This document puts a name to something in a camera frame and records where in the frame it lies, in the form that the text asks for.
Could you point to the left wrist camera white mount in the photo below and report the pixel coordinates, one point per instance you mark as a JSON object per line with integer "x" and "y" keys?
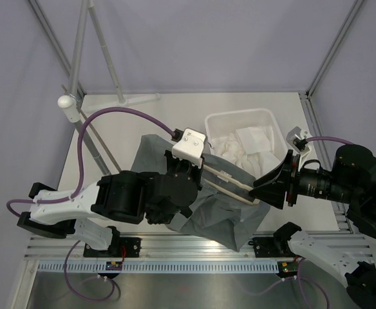
{"x": 190, "y": 147}

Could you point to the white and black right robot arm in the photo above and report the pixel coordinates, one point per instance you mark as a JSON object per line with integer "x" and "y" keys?
{"x": 351, "y": 181}

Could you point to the white shirt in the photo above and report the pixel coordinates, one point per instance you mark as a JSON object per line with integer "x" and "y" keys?
{"x": 250, "y": 148}

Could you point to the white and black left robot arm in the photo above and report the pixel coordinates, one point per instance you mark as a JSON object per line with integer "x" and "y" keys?
{"x": 127, "y": 197}

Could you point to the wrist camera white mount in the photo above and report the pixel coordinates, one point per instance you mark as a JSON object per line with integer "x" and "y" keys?
{"x": 297, "y": 139}
{"x": 190, "y": 147}

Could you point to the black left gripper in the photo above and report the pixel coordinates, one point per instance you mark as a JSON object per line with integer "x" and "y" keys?
{"x": 196, "y": 172}

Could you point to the white plastic basket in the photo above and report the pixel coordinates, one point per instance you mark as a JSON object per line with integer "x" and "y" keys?
{"x": 221, "y": 124}

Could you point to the grey clothes rack stand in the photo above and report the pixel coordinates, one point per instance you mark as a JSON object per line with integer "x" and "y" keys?
{"x": 67, "y": 101}

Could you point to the white slotted cable duct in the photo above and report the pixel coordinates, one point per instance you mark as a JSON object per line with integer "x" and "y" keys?
{"x": 160, "y": 267}

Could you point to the aluminium frame post left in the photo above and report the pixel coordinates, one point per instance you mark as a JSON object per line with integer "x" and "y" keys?
{"x": 49, "y": 34}

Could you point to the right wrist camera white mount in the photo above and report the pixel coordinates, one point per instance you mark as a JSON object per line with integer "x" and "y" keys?
{"x": 297, "y": 139}

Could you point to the aluminium frame post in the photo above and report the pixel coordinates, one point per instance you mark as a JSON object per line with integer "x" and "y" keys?
{"x": 335, "y": 46}
{"x": 49, "y": 34}

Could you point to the grey clothes hanger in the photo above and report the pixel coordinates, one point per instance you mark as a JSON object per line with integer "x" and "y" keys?
{"x": 98, "y": 137}

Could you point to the aluminium mounting rail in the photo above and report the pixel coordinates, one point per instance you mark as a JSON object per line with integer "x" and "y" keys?
{"x": 179, "y": 247}

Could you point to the aluminium frame post right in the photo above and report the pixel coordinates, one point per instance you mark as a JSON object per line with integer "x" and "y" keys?
{"x": 335, "y": 46}

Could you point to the grey-green shirt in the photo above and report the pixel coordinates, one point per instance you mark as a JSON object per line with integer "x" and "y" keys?
{"x": 216, "y": 216}

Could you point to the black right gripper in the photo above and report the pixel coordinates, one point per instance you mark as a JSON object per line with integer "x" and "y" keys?
{"x": 270, "y": 187}

